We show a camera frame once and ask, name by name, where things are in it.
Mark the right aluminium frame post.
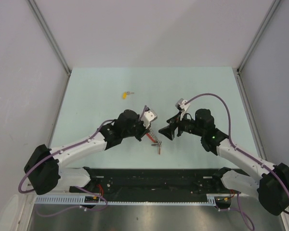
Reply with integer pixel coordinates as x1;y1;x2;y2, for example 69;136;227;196
236;0;284;74

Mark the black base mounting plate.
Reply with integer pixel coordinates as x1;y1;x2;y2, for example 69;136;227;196
82;167;230;194

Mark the key with red tag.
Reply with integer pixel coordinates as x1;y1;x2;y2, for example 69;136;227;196
151;142;161;155

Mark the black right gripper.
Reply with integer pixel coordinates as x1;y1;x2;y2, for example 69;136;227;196
159;111;204;141

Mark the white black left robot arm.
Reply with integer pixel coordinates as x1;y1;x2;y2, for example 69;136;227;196
18;107;157;195

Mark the aluminium frame post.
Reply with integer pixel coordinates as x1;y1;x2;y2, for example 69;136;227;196
236;0;284;74
26;0;72;74

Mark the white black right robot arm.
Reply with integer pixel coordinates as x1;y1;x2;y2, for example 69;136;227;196
159;109;289;216

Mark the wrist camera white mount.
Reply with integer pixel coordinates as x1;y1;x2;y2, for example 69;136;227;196
175;98;190;121
140;108;158;128

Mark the key with yellow tag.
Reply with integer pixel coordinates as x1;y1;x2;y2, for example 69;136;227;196
122;91;134;99

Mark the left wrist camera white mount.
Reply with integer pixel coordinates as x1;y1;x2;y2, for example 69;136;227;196
140;108;158;128

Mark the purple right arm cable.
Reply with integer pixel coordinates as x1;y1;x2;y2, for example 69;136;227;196
185;93;289;231

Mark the red handled metal key holder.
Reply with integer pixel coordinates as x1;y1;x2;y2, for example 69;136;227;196
146;130;162;145

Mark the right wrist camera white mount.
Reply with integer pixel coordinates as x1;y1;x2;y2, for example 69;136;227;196
175;98;190;121

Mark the grey slotted cable duct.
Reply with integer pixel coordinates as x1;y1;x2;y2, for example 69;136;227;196
34;194;224;206

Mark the left aluminium frame post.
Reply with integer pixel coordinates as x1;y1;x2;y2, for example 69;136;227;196
26;0;72;74

